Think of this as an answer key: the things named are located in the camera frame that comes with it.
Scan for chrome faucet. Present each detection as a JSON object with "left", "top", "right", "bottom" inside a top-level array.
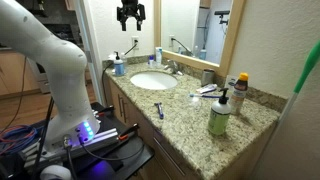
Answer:
[{"left": 164, "top": 60, "right": 183, "bottom": 75}]

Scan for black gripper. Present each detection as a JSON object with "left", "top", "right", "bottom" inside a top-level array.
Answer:
[{"left": 117, "top": 0, "right": 146, "bottom": 31}]

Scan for orange cap spray can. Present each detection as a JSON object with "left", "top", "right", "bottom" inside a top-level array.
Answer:
[{"left": 229, "top": 72, "right": 249, "bottom": 115}]

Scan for blue soap pump bottle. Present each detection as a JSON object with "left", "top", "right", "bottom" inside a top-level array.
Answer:
[{"left": 114, "top": 52, "right": 124, "bottom": 76}]

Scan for small blue cap bottle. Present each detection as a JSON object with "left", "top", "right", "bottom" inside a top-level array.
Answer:
[{"left": 148, "top": 55, "right": 154, "bottom": 68}]

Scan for wall power outlet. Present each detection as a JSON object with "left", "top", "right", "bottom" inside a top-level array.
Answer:
[{"left": 131, "top": 36, "right": 139, "bottom": 50}]

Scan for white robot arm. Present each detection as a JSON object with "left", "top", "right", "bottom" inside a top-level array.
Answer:
[{"left": 0, "top": 0, "right": 100, "bottom": 153}]

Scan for wooden vanity cabinet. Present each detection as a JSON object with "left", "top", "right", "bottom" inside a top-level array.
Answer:
[{"left": 108, "top": 76, "right": 279, "bottom": 180}]

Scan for metal cup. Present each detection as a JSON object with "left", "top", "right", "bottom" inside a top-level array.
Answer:
[{"left": 201, "top": 69, "right": 215, "bottom": 86}]

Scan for green handled mop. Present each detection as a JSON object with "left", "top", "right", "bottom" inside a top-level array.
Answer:
[{"left": 266, "top": 39, "right": 320, "bottom": 158}]

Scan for bundle of coloured cables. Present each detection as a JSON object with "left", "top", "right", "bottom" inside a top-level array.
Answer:
[{"left": 0, "top": 124, "right": 40, "bottom": 157}]

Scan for white oval sink basin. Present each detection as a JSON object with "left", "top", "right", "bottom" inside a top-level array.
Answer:
[{"left": 130, "top": 71, "right": 178, "bottom": 90}]

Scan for wood framed mirror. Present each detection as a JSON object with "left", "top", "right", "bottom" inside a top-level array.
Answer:
[{"left": 163, "top": 0, "right": 246, "bottom": 77}]

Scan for green soap pump bottle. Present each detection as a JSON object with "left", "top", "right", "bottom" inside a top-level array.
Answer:
[{"left": 208, "top": 88, "right": 231, "bottom": 135}]

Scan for blue razor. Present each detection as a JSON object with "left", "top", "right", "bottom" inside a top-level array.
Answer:
[{"left": 154, "top": 102, "right": 164, "bottom": 119}]

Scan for toothpaste tube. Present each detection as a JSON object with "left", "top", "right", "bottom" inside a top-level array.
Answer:
[{"left": 196, "top": 84, "right": 218, "bottom": 94}]

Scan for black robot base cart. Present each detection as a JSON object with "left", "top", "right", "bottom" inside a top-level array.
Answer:
[{"left": 0, "top": 101, "right": 155, "bottom": 180}]

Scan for black power cable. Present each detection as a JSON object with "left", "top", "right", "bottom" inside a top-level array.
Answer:
[{"left": 100, "top": 39, "right": 139, "bottom": 107}]

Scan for blue toothbrush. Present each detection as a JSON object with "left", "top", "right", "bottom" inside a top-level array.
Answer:
[{"left": 189, "top": 94, "right": 220, "bottom": 99}]

